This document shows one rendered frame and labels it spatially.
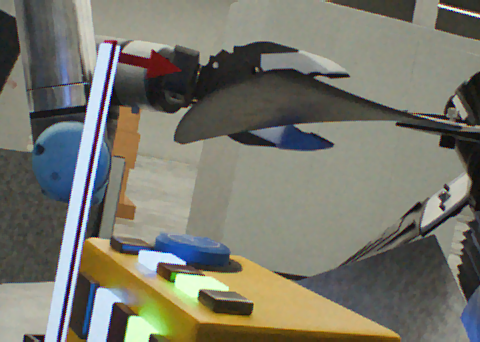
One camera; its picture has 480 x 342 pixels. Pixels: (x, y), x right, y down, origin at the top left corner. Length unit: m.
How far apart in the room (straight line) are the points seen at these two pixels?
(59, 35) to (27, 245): 1.89
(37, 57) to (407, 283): 0.41
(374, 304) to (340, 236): 6.44
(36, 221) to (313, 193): 4.60
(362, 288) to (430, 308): 0.07
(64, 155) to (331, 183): 6.35
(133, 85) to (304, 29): 6.12
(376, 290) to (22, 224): 1.97
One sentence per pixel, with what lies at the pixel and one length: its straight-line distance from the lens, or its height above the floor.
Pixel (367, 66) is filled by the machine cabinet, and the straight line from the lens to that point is 7.21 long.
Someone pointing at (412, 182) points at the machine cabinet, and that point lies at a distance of 7.42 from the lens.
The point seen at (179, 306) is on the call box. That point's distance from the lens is 0.35.
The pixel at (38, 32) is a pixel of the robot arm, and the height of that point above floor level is 1.20.
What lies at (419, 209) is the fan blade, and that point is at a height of 1.09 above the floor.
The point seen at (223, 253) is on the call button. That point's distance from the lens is 0.45.
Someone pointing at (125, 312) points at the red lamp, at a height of 1.06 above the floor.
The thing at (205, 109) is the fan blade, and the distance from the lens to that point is 0.76.
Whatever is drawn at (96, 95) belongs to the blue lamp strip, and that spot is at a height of 1.15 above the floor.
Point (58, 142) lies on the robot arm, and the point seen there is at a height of 1.10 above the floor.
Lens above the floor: 1.15
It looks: 3 degrees down
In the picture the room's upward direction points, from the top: 11 degrees clockwise
